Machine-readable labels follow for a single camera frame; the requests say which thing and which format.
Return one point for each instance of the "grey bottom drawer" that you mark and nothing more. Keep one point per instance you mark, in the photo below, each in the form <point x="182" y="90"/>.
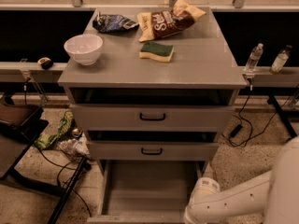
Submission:
<point x="146" y="192"/>

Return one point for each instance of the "grey drawer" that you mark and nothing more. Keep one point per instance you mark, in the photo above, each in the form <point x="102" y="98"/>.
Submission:
<point x="146" y="192"/>
<point x="152" y="151"/>
<point x="161" y="118"/>

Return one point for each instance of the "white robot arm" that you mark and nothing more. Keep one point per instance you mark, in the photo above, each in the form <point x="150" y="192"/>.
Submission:
<point x="275" y="193"/>

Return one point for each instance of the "grey drawer cabinet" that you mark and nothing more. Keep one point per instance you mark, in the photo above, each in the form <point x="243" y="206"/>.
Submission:
<point x="202" y="72"/>

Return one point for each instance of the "grey top drawer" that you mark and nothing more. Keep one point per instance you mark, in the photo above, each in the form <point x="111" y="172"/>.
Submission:
<point x="161" y="118"/>

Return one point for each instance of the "grey middle drawer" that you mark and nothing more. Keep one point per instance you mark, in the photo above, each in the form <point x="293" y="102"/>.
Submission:
<point x="152" y="151"/>

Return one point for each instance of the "green yellow sponge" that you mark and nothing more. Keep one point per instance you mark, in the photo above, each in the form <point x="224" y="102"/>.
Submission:
<point x="156" y="52"/>

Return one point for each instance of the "crumpled clear plastic wrap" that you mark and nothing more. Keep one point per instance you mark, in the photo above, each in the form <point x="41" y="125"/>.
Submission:
<point x="75" y="147"/>

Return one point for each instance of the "white bowl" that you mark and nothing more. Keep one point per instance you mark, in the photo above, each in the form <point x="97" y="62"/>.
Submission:
<point x="84" y="49"/>

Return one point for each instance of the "blue crumpled chip bag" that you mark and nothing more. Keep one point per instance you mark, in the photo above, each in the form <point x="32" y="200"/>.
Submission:
<point x="109" y="23"/>

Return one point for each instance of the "brown chip bag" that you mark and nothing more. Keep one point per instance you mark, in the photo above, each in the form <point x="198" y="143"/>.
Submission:
<point x="161" y="24"/>

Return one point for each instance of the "black yellow tape measure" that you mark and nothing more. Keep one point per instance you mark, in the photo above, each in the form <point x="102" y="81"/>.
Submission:
<point x="45" y="63"/>

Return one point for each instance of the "green snack bag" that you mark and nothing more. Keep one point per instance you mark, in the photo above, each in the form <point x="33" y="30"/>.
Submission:
<point x="45" y="140"/>

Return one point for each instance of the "clear water bottle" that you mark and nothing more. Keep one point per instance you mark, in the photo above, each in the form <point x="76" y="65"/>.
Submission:
<point x="254" y="57"/>

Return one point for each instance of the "dark capped bottle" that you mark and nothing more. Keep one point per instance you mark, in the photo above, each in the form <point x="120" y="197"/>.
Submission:
<point x="281" y="59"/>

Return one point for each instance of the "black side table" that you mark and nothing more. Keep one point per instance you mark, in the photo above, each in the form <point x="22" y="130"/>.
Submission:
<point x="20" y="126"/>

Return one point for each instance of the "black stand leg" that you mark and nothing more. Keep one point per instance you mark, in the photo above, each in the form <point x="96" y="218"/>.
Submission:
<point x="286" y="117"/>

